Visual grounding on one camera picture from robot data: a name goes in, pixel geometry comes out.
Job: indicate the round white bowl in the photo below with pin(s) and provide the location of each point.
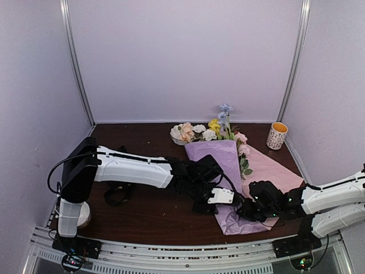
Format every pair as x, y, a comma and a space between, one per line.
85, 216

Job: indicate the front aluminium rail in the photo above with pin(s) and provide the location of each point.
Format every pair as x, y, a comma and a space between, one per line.
250, 257

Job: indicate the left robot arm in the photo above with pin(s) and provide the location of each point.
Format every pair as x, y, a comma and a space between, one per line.
89, 163

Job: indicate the scalloped white bowl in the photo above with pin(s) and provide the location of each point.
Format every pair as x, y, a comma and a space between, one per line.
176, 135

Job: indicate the patterned mug orange inside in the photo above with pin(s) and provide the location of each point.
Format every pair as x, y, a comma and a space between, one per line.
276, 136

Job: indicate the black printed ribbon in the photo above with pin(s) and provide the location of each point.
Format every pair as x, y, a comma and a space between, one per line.
118, 193

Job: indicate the pink wrapping paper sheet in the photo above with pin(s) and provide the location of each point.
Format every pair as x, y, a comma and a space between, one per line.
264, 168

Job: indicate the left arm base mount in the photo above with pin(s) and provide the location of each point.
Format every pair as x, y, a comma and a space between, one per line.
78, 246

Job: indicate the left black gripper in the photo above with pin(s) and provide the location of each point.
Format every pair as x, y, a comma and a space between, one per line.
199, 209

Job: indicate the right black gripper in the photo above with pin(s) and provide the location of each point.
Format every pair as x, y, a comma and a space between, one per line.
245, 212

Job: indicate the blue flower stem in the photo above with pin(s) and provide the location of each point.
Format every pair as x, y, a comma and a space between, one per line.
224, 120

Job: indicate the peach flower stem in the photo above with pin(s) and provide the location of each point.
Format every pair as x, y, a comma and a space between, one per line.
186, 132

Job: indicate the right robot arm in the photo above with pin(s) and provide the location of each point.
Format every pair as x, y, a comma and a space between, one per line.
322, 209

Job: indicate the aluminium frame post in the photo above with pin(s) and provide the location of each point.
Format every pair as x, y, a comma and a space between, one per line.
298, 50
66, 18

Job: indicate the right aluminium frame post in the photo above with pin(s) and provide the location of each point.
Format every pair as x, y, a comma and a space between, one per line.
298, 50

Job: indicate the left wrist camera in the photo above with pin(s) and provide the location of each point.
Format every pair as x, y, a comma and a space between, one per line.
224, 196

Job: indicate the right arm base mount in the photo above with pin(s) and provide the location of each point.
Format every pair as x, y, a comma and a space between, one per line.
295, 245

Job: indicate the left aluminium frame post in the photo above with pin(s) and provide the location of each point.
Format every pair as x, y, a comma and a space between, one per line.
66, 18

